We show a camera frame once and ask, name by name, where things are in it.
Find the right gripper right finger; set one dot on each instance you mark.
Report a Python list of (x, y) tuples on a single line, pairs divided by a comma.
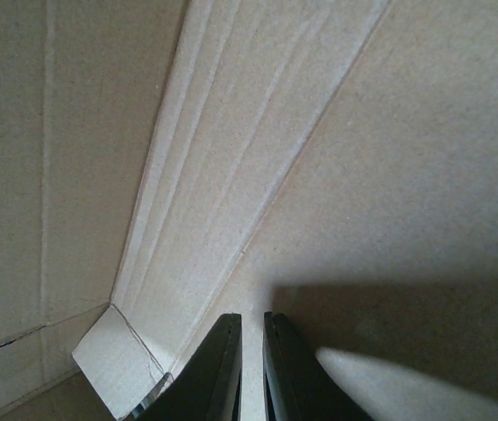
[(296, 386)]

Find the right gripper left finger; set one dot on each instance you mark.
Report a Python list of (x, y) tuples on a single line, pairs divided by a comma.
[(209, 386)]

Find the cardboard box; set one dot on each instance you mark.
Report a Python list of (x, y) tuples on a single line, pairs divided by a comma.
[(165, 162)]

